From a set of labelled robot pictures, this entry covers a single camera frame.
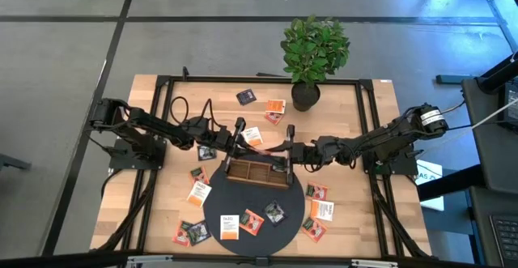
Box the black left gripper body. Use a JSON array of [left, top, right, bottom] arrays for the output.
[[212, 117, 248, 172]]

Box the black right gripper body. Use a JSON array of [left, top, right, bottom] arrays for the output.
[[286, 124, 327, 187]]

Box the white orange Tazo tea packet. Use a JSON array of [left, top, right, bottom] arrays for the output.
[[241, 125, 265, 147], [265, 99, 287, 115], [309, 198, 335, 223], [186, 180, 213, 208], [219, 214, 240, 241]]

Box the orange peach tea packet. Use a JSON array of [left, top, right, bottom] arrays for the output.
[[188, 165, 210, 186], [300, 216, 329, 244], [264, 112, 284, 126], [305, 183, 329, 202], [239, 208, 265, 236], [172, 219, 194, 248], [253, 146, 284, 159]]

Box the wooden three-compartment tray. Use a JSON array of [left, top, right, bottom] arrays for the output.
[[223, 157, 291, 189]]

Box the dark blue tea packet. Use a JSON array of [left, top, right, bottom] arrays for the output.
[[236, 88, 257, 107]]

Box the green potted plant black pot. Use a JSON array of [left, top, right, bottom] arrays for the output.
[[279, 15, 351, 113]]

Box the round dark woven placemat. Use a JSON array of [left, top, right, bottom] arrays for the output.
[[202, 152, 306, 257]]

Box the white paper sign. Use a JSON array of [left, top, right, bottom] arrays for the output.
[[414, 159, 445, 212]]

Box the black diagonal desk beam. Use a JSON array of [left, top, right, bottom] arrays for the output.
[[416, 164, 486, 202]]

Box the black desk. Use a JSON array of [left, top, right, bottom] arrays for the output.
[[461, 77, 518, 268]]

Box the black keyboard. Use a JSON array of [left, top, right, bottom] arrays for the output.
[[489, 214, 518, 267]]

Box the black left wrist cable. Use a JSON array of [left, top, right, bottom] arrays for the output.
[[168, 96, 216, 130]]

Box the black metal table frame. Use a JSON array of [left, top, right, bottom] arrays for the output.
[[89, 73, 432, 261]]

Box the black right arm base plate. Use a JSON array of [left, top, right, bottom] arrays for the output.
[[362, 146, 418, 177]]

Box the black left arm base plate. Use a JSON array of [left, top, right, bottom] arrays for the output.
[[107, 138, 167, 171]]

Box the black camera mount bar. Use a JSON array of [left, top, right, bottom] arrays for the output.
[[0, 249, 518, 268]]

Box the white cable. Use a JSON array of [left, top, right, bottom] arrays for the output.
[[469, 96, 518, 131]]

